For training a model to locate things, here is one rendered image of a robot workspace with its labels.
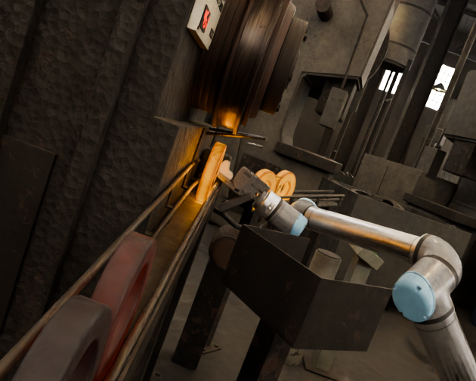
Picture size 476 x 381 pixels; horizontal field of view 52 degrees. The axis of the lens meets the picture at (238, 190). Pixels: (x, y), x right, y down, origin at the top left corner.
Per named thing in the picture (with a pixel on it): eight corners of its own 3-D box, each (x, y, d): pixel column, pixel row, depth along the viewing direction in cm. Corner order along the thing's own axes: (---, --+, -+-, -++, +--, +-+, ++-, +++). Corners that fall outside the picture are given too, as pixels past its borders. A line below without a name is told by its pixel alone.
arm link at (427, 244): (479, 239, 134) (297, 190, 184) (455, 263, 127) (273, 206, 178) (480, 273, 139) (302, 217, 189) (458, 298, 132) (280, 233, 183)
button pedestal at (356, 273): (305, 373, 215) (358, 243, 207) (300, 348, 239) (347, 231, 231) (339, 385, 215) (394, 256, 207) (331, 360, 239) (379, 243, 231)
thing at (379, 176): (363, 246, 628) (397, 165, 613) (418, 280, 525) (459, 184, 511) (329, 235, 609) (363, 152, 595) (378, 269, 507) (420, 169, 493)
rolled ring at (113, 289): (168, 221, 67) (145, 212, 67) (128, 275, 49) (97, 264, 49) (129, 333, 72) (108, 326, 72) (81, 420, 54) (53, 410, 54)
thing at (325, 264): (275, 360, 217) (318, 252, 210) (273, 348, 229) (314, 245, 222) (300, 369, 217) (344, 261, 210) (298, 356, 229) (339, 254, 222)
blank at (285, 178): (274, 168, 203) (281, 171, 201) (294, 170, 215) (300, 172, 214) (264, 204, 206) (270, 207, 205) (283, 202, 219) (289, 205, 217)
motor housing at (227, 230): (165, 363, 181) (214, 230, 174) (175, 339, 203) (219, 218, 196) (199, 376, 181) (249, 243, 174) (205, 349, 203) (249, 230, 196)
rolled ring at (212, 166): (228, 144, 157) (218, 140, 157) (224, 146, 139) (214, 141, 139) (208, 197, 160) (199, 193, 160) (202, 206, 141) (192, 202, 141)
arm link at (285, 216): (288, 246, 165) (301, 237, 157) (259, 224, 165) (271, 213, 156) (300, 226, 170) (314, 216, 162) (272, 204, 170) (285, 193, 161)
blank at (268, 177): (253, 168, 191) (260, 170, 189) (274, 168, 203) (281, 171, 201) (242, 205, 194) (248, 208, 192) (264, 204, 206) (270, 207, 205)
